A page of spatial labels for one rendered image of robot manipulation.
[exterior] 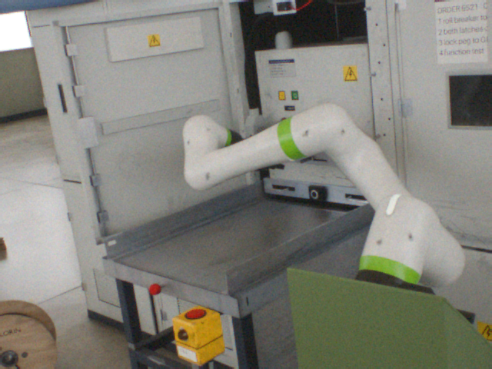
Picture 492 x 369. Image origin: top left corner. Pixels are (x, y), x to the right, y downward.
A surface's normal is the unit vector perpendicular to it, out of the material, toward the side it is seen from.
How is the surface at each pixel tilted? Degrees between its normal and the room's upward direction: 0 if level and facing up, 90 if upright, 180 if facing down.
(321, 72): 90
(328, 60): 90
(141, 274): 90
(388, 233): 47
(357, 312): 90
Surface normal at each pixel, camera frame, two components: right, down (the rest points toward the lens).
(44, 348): 0.27, 0.22
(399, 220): -0.29, -0.42
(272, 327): 0.70, 0.10
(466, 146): -0.70, 0.27
